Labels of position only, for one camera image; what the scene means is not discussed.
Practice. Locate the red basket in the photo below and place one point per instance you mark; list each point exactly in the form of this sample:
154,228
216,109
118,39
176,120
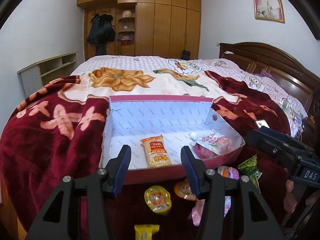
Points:
126,41

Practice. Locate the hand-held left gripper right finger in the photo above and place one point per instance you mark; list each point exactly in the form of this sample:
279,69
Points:
190,172

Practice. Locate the wooden wardrobe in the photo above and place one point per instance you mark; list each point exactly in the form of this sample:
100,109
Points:
162,25

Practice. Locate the yellow candy packet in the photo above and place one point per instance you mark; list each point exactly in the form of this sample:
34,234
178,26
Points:
146,233

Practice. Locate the framed wall photo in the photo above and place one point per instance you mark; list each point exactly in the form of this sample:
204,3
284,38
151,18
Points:
268,5

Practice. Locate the pink checked bed sheet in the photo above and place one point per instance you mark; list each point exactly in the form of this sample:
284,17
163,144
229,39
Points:
150,62

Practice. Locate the dark red floral blanket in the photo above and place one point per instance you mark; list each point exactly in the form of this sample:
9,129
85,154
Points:
50,135

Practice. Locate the orange jelly cup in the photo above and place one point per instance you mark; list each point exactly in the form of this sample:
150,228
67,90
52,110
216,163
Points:
182,190

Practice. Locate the yellow orange snack packet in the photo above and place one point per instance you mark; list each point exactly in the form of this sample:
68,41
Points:
156,152

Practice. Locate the dark wooden headboard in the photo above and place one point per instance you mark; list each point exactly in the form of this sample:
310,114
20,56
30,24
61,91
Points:
262,55

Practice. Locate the yellow jelly cup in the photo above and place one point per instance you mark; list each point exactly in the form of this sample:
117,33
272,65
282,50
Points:
157,198

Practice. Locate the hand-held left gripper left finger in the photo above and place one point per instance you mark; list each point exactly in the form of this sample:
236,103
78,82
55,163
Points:
122,170

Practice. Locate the pink cardboard box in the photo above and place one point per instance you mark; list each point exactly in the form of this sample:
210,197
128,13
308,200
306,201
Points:
150,120

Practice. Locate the white shelf unit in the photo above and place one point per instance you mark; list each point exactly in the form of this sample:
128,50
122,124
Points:
30,78

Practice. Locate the red drink pouch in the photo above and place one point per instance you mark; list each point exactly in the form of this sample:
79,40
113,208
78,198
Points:
212,145

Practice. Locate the person's right hand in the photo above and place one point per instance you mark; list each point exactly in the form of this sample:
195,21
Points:
291,200

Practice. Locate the white round container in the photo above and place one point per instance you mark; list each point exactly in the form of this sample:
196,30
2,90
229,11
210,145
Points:
127,13

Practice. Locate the purple cloth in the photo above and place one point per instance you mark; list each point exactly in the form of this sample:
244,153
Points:
262,75

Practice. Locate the black bag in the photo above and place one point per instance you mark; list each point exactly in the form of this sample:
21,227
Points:
185,54

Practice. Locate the pink print snack wrapper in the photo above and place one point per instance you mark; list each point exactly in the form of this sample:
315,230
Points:
197,212

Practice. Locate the black jacket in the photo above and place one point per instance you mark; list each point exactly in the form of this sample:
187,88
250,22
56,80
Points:
100,30

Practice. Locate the smartphone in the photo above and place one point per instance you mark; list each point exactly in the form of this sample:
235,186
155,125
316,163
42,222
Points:
261,123

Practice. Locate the purple jelly cup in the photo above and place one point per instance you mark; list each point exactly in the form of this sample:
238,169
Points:
228,172

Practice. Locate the green pea snack packet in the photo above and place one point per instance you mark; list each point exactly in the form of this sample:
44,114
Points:
247,165
255,180

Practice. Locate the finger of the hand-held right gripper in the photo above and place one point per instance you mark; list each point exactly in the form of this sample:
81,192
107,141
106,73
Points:
267,143
277,134

